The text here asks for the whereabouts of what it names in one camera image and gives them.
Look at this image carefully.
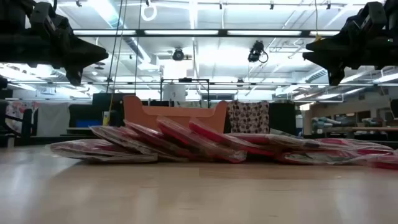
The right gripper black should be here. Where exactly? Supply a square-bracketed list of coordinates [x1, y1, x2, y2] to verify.
[302, 17, 379, 86]

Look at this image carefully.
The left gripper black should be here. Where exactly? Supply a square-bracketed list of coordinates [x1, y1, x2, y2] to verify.
[40, 14, 109, 87]

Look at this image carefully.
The black monitor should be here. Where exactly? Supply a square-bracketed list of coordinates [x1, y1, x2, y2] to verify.
[91, 92, 136, 127]

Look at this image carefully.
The white cloth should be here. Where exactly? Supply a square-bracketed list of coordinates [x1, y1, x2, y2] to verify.
[36, 102, 71, 137]

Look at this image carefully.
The wooden workbench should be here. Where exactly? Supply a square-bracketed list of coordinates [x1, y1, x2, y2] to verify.
[303, 102, 398, 140]

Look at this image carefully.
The black cabinet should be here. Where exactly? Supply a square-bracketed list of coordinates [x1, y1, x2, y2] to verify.
[269, 102, 297, 136]

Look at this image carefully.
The floral cloth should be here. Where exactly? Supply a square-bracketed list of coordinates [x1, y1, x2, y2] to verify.
[5, 101, 40, 134]

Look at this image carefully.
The black chair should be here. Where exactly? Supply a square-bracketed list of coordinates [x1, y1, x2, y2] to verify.
[0, 76, 34, 147]

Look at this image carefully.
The overhead light bar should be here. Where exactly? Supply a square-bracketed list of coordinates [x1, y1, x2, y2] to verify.
[73, 29, 341, 38]

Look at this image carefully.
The patterned fabric cover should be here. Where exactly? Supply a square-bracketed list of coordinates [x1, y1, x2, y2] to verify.
[228, 100, 271, 134]

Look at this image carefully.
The orange plastic basket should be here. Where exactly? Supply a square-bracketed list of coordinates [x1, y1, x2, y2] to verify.
[123, 95, 229, 134]

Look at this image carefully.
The hanging black cable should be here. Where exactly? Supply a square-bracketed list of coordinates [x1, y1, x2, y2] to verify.
[134, 0, 143, 94]
[105, 0, 125, 94]

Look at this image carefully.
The yellow hanging cord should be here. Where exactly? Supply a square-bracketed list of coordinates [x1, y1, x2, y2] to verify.
[313, 0, 323, 42]

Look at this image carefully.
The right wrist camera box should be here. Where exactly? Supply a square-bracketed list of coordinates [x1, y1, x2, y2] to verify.
[360, 1, 388, 32]

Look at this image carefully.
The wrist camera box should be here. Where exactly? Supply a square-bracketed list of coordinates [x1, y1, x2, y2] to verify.
[29, 1, 57, 32]
[360, 1, 388, 32]

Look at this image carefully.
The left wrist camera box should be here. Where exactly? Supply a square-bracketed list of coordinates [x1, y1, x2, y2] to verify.
[29, 1, 57, 32]

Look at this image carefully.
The white cable loop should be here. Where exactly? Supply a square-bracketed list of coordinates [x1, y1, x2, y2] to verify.
[140, 2, 158, 22]

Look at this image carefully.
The black camera with cable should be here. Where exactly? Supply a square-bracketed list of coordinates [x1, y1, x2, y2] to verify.
[247, 40, 269, 63]

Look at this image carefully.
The round black ceiling camera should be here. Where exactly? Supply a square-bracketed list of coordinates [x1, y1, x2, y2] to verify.
[172, 47, 186, 62]

